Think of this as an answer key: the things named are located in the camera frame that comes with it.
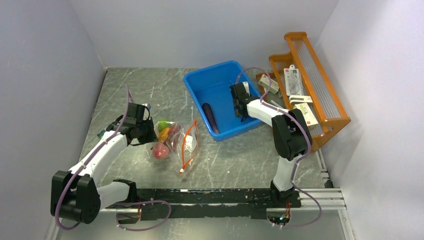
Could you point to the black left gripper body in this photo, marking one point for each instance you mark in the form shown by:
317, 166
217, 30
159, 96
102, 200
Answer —
146, 134

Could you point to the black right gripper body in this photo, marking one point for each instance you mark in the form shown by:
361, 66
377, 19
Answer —
237, 114

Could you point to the clear zip bag red seal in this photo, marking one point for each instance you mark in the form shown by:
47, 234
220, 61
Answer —
187, 148

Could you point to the purple fake eggplant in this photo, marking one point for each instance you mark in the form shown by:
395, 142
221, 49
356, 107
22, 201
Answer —
207, 109

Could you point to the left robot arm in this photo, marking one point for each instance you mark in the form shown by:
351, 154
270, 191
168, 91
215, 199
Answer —
89, 172

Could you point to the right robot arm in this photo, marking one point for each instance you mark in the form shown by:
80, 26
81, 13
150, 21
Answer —
291, 135

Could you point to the orange fake carrot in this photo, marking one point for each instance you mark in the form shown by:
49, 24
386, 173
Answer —
164, 134

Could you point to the pink fake peach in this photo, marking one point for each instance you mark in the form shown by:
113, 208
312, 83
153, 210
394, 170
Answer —
160, 151

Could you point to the red fake grapes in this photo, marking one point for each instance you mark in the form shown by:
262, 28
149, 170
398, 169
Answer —
174, 135

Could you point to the white green small box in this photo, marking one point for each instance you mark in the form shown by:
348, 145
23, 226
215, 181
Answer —
269, 83

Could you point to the blue plastic bin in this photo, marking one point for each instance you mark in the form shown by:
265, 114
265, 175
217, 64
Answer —
211, 85

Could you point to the marker pen pack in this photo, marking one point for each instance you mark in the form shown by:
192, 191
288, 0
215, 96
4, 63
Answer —
103, 134

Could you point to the white green pen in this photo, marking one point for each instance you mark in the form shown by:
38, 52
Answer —
276, 104

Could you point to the white flat box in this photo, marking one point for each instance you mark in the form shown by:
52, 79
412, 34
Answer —
300, 99

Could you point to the clear blister pack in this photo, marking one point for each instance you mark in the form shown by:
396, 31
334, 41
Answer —
293, 81

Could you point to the white red large box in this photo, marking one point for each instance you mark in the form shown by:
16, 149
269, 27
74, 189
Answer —
308, 115

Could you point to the orange wooden rack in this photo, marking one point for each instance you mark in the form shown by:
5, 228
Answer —
315, 83

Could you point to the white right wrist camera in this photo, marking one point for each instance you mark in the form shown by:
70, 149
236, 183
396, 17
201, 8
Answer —
246, 87

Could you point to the black aluminium base frame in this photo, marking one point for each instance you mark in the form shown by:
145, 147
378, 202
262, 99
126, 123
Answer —
256, 203

